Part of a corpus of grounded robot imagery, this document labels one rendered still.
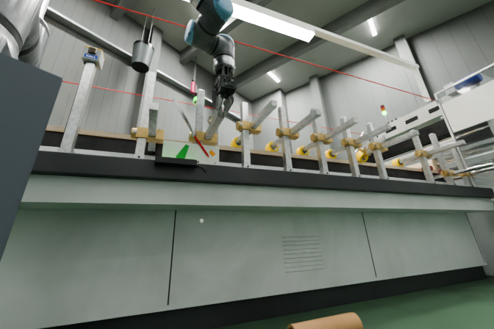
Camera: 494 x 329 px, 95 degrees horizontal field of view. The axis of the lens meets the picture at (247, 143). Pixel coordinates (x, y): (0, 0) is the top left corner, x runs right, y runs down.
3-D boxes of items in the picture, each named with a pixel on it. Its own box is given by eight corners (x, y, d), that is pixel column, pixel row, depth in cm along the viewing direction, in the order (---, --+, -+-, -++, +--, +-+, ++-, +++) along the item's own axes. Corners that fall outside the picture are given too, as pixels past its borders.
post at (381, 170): (390, 186, 149) (372, 122, 167) (387, 186, 148) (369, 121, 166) (386, 187, 152) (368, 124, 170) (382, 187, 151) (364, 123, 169)
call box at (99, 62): (98, 62, 103) (102, 49, 106) (80, 58, 101) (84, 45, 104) (101, 72, 109) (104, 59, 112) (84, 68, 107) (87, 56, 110)
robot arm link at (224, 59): (211, 67, 99) (231, 72, 102) (210, 76, 97) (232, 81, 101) (216, 52, 91) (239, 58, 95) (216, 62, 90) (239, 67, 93)
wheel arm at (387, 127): (392, 129, 131) (389, 123, 132) (387, 128, 129) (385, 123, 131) (331, 156, 173) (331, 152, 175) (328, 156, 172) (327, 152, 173)
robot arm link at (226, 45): (208, 42, 102) (226, 52, 108) (207, 64, 97) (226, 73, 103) (220, 27, 95) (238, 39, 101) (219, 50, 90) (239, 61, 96)
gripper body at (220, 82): (217, 86, 85) (218, 61, 89) (212, 98, 92) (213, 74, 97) (237, 90, 88) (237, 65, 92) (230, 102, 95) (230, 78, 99)
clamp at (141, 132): (163, 139, 102) (165, 129, 104) (130, 135, 97) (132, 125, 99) (162, 144, 107) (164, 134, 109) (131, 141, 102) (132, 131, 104)
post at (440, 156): (456, 188, 177) (434, 133, 195) (453, 188, 176) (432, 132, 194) (451, 189, 180) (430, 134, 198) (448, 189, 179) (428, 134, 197)
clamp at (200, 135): (217, 142, 112) (217, 133, 114) (190, 139, 107) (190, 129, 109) (214, 146, 117) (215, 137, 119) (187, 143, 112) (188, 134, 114)
